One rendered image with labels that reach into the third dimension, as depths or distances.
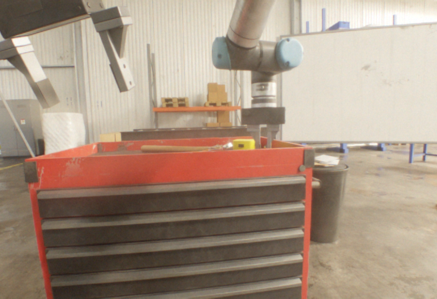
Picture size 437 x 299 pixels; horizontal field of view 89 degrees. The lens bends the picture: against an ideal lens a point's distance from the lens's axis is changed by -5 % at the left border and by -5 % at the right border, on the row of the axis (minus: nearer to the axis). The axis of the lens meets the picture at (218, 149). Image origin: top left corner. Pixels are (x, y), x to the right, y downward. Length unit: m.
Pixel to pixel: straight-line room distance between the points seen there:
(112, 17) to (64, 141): 6.85
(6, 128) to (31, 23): 9.46
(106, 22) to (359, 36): 2.86
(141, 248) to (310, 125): 2.48
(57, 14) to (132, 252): 0.51
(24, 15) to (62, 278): 0.59
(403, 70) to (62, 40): 9.27
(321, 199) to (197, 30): 7.91
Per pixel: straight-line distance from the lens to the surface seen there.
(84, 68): 9.06
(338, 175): 2.03
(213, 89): 7.58
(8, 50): 0.44
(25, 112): 9.47
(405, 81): 3.10
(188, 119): 8.57
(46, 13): 0.38
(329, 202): 2.07
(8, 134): 9.81
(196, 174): 0.60
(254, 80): 0.73
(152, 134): 3.61
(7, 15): 0.41
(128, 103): 8.81
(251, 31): 0.54
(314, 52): 2.95
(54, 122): 7.21
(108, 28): 0.35
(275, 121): 0.72
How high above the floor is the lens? 1.02
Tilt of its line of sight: 7 degrees down
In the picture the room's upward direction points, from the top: 1 degrees counter-clockwise
